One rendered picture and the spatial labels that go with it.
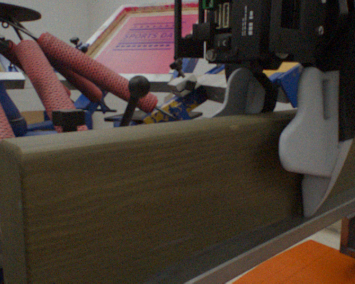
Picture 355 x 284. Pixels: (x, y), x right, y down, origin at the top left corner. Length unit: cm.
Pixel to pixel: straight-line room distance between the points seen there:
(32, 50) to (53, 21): 384
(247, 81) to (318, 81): 5
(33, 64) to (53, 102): 11
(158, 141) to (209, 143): 3
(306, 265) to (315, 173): 24
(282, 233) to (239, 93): 9
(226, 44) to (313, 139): 7
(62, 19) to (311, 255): 440
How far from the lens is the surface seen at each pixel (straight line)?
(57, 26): 465
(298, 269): 45
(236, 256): 19
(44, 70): 76
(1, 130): 61
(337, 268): 46
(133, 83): 42
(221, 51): 20
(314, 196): 24
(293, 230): 23
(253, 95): 25
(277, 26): 17
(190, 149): 16
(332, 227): 55
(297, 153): 20
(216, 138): 18
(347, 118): 23
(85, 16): 482
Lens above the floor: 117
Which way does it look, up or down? 10 degrees down
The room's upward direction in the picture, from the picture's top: straight up
